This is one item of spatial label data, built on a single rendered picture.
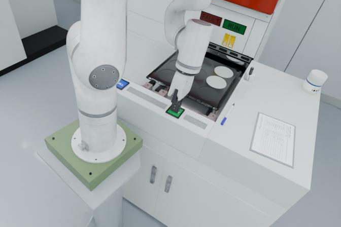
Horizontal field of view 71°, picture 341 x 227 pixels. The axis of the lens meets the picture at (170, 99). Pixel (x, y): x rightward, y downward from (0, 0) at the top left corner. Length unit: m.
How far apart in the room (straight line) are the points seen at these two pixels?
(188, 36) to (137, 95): 0.35
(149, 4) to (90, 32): 0.95
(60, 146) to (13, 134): 1.33
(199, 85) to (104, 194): 0.63
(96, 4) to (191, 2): 0.25
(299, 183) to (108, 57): 0.68
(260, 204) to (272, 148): 0.23
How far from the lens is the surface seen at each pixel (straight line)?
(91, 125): 0.77
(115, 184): 0.88
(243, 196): 1.02
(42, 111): 2.33
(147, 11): 1.51
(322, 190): 2.30
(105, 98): 0.71
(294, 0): 2.75
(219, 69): 1.31
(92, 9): 0.57
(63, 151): 0.91
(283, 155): 0.92
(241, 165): 0.89
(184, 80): 0.78
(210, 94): 1.12
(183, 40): 0.76
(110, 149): 0.88
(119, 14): 0.58
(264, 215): 1.07
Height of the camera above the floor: 1.60
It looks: 42 degrees down
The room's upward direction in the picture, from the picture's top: 10 degrees clockwise
